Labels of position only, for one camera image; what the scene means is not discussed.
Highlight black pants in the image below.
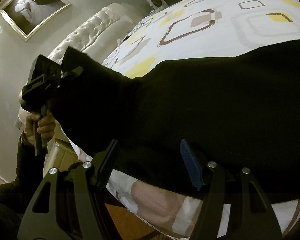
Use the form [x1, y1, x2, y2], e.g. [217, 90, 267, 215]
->
[51, 40, 300, 203]

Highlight person left hand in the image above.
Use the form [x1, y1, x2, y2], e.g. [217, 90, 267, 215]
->
[21, 109, 56, 146]

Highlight white tufted leather headboard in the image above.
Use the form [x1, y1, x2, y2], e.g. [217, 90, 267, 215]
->
[17, 3, 151, 131]

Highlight framed black white photo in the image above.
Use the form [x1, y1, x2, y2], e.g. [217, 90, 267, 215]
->
[0, 0, 70, 42]

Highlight small desk fan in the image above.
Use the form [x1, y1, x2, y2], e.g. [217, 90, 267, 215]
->
[146, 0, 166, 14]

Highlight patterned white bed sheet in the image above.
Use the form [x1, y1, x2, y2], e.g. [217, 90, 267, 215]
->
[60, 0, 300, 240]

